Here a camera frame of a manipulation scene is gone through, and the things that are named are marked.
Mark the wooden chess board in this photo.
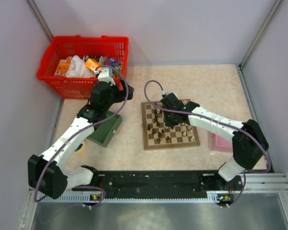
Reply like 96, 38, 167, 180
141, 102, 200, 150

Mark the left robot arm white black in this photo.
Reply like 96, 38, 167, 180
27, 77, 134, 199

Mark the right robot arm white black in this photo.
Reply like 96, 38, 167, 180
161, 93, 269, 190

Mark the orange snack box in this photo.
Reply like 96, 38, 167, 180
85, 58, 102, 72

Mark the blue red package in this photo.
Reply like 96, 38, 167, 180
105, 58, 122, 71

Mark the white plastic bag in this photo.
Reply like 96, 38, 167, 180
66, 55, 95, 78

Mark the dark green box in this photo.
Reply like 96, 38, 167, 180
87, 115, 122, 148

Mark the orange carton in basket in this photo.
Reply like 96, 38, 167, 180
54, 59, 71, 77

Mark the yellow tape roll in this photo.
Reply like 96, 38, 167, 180
75, 140, 86, 153

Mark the red plastic basket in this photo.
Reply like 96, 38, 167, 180
36, 35, 129, 99

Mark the pink plastic box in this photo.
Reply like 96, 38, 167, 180
208, 132, 232, 152

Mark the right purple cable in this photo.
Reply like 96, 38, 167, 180
144, 80, 271, 208

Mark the purple cable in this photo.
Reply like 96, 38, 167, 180
144, 80, 271, 208
33, 65, 129, 208

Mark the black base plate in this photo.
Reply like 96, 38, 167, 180
72, 170, 244, 199

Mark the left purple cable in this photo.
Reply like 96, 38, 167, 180
33, 65, 129, 208

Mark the grey cable duct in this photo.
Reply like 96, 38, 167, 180
41, 193, 230, 204

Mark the aluminium frame rail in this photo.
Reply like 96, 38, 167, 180
28, 173, 288, 192

